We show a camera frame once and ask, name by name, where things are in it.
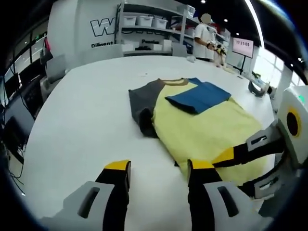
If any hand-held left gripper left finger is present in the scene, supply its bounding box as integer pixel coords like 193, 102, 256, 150
39, 158, 132, 231

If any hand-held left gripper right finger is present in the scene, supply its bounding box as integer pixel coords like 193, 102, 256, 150
187, 158, 274, 231

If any yellow blue grey garment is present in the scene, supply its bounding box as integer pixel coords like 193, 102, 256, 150
128, 77, 277, 188

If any dark grey holder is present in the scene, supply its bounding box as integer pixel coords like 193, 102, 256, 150
248, 81, 265, 97

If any display screen on stand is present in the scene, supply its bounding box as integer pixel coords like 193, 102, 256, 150
232, 37, 255, 75

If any grey office chair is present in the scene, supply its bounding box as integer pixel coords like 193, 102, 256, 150
172, 43, 188, 58
45, 54, 67, 84

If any black desk cabinet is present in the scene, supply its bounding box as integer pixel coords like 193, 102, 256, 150
20, 74, 46, 114

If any grey metal shelf rack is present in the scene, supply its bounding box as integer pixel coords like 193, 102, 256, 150
115, 2, 231, 57

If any white shelf box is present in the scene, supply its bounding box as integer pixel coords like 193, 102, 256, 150
122, 43, 140, 52
160, 39, 173, 51

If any black computer monitor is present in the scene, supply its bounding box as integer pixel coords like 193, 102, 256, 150
3, 69, 24, 102

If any hanging red black bag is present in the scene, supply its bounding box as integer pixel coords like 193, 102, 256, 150
39, 37, 53, 64

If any white storage bin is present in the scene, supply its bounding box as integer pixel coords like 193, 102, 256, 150
124, 15, 138, 26
137, 15, 154, 27
153, 17, 168, 29

